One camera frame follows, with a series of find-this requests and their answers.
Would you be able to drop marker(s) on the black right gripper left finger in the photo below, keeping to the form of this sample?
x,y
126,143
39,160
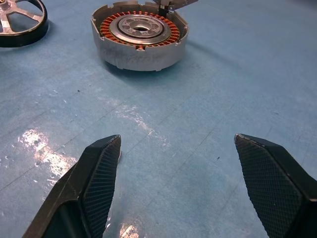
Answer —
x,y
81,193

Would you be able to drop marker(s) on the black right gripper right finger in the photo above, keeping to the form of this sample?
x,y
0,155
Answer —
x,y
277,188

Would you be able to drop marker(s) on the silver motor stator copper windings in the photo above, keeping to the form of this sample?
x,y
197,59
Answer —
x,y
138,59

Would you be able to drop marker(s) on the black gear rotor part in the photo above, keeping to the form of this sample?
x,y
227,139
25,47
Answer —
x,y
180,3

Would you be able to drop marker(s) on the blue table cover sheet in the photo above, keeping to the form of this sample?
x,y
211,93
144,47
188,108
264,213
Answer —
x,y
173,99

